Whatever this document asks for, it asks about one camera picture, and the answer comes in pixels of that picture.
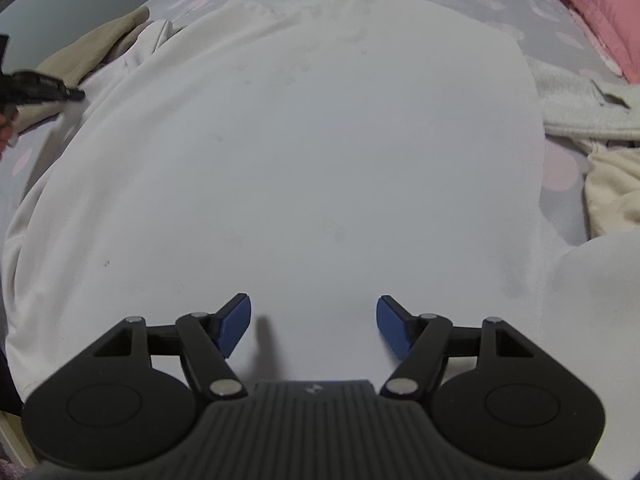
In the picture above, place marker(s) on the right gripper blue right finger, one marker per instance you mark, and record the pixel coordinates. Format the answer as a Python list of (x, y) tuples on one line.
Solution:
[(418, 342)]

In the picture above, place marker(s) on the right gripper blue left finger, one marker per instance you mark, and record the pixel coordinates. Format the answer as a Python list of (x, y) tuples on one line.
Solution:
[(207, 342)]

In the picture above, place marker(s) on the white sweatshirt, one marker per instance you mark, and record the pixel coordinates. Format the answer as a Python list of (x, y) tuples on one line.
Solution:
[(316, 155)]

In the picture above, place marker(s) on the person's left hand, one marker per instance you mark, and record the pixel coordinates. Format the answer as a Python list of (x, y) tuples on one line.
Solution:
[(8, 137)]

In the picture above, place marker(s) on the folded beige garment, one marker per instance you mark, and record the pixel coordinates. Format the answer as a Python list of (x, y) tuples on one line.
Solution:
[(76, 62)]

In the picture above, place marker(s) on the cream knit garment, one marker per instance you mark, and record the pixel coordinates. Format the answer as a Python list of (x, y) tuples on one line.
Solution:
[(612, 187)]

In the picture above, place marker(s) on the light grey hoodie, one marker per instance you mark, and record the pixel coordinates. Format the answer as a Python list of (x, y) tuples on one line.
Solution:
[(579, 108)]

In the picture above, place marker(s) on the pink pillow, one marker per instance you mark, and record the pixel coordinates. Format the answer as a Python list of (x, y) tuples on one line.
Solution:
[(616, 24)]

